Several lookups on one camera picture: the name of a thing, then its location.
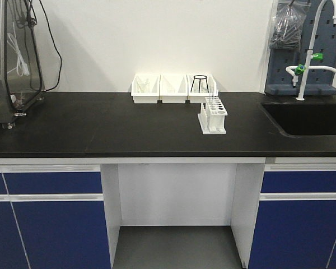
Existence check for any white test tube rack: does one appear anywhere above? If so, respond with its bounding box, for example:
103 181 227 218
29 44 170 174
198 96 227 135

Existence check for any blue-grey pegboard drying rack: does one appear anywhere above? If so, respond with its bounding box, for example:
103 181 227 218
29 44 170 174
264 1 336 100

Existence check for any middle white storage bin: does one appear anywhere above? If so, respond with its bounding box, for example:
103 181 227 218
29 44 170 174
160 74 188 103

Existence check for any white storage bin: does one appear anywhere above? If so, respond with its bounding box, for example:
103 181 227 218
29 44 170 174
160 74 188 103
186 74 217 103
131 74 160 104

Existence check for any left white storage bin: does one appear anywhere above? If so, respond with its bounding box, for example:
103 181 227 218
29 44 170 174
131 74 160 104

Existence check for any large clear glass beaker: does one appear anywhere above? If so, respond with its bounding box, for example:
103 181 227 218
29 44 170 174
137 78 150 93

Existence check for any right white storage bin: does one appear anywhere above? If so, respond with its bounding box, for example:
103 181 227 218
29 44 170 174
186 74 217 103

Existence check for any black metal tripod stand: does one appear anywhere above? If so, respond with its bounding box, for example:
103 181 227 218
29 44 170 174
190 75 209 93

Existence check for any black lab sink basin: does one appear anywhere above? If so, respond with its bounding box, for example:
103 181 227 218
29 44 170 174
260 103 336 137

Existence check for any white gooseneck lab faucet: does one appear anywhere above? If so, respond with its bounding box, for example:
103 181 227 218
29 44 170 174
286 1 336 101

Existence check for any left blue cabinet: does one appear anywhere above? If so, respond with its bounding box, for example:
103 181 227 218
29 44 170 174
0 165 112 268

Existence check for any blue cabinet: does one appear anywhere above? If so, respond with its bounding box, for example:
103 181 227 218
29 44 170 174
248 165 336 268
0 165 112 268

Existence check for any right blue cabinet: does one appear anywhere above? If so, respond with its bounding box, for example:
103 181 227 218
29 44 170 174
248 165 336 268

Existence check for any plastic bag of pegs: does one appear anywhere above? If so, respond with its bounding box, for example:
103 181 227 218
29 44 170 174
269 1 311 51

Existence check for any stainless steel lab appliance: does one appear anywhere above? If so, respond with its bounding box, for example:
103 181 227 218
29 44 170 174
0 1 44 129

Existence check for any white coiled cable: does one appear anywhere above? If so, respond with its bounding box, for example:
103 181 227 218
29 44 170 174
6 22 30 77

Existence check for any black power cable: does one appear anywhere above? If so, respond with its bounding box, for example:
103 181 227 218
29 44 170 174
22 0 63 92

